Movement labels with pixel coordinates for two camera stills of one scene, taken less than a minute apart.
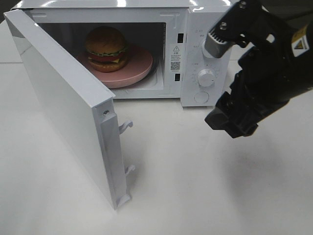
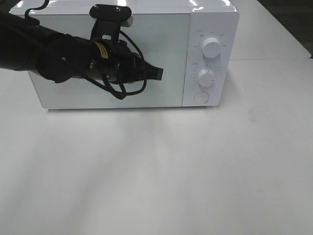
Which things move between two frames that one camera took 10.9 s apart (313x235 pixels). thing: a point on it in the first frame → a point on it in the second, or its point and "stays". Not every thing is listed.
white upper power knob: (207, 49) stays
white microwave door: (86, 108) → (165, 38)
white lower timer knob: (206, 78) stays
